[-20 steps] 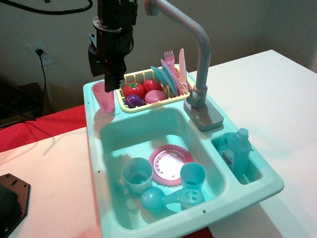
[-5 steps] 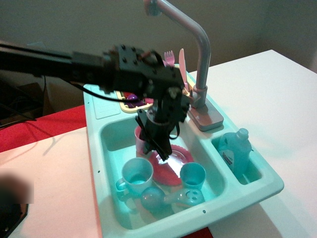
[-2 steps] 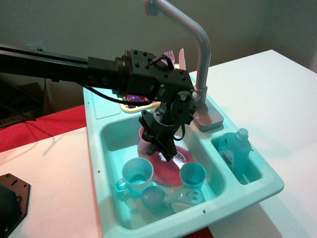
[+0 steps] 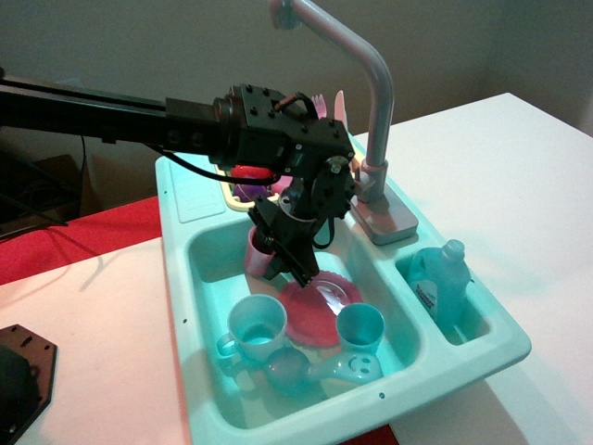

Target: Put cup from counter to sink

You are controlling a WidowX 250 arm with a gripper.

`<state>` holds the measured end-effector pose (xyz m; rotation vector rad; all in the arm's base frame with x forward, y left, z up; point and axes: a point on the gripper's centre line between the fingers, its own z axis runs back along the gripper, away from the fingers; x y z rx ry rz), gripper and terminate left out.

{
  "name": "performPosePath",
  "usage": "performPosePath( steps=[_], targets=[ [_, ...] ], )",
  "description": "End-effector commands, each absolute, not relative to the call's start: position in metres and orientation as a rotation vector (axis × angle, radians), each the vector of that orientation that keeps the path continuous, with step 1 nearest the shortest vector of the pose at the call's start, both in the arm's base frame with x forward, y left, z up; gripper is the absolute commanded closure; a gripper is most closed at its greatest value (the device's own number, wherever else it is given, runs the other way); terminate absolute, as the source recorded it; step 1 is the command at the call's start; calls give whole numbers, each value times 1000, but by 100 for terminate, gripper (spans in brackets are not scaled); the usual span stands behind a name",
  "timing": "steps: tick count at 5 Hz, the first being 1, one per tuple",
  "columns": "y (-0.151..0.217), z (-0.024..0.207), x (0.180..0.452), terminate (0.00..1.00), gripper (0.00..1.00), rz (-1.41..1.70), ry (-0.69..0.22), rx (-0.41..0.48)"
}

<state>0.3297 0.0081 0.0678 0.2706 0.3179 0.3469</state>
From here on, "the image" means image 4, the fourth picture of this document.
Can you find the purple toy eggplant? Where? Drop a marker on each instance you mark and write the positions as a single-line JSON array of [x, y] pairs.
[[248, 192]]

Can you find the teal plastic cup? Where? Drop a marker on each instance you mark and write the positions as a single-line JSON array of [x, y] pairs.
[[360, 328]]

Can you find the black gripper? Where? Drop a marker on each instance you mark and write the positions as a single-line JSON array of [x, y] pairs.
[[292, 240]]

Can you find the teal soap bottle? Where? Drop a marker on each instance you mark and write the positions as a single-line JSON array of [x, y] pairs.
[[438, 277]]

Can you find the pink toy plate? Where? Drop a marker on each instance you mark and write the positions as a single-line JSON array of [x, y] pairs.
[[312, 309]]

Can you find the teal toy sink unit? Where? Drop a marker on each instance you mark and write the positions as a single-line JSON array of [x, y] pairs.
[[230, 402]]

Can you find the grey pink toy faucet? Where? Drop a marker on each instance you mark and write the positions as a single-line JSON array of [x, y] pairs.
[[380, 212]]

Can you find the pink toy bowl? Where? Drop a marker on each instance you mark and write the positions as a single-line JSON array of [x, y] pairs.
[[281, 185]]

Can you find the light blue mug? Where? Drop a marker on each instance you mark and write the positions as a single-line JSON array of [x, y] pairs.
[[256, 329]]

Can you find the pink toy fork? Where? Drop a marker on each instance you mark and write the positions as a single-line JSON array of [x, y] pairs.
[[319, 104]]

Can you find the yellow dish rack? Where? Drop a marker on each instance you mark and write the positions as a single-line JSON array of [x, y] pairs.
[[234, 204]]

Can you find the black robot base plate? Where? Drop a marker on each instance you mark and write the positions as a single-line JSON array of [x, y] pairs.
[[28, 365]]

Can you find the red cloth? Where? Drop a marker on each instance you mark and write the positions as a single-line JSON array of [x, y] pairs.
[[46, 249]]

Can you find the pink toy knife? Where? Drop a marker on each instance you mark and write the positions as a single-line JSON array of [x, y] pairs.
[[340, 114]]

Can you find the teal smiley ladle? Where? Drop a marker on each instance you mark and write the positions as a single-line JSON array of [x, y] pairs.
[[290, 372]]

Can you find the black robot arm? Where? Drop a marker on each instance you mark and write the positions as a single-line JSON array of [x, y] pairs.
[[250, 126]]

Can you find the pink plastic cup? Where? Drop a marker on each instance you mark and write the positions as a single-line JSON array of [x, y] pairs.
[[257, 262]]

